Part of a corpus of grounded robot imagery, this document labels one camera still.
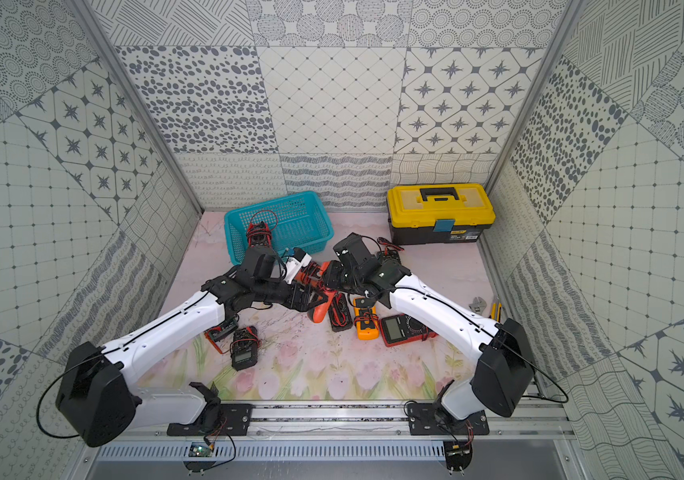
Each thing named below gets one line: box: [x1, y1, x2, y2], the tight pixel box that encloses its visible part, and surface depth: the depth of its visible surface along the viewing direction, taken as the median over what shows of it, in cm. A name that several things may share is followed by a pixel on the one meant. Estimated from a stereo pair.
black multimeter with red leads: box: [328, 292, 353, 332], surface depth 90 cm
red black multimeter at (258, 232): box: [246, 210, 278, 248], surface depth 110 cm
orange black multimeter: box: [307, 290, 336, 323], surface depth 76 cm
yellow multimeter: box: [353, 298, 380, 341], surface depth 89 cm
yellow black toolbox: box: [387, 184, 496, 245], surface depth 103 cm
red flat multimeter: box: [380, 313, 438, 347], surface depth 88 cm
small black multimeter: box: [230, 326, 260, 371], surface depth 84 cm
